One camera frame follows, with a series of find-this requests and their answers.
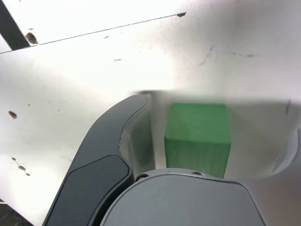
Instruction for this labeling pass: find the black tape strip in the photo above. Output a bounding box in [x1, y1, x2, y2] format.
[0, 0, 31, 51]

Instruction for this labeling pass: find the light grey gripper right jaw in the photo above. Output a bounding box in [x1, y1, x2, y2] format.
[100, 127, 301, 226]

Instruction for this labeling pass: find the green cube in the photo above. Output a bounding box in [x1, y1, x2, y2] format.
[164, 103, 232, 178]

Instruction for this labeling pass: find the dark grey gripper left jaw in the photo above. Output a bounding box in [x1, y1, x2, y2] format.
[43, 93, 156, 226]

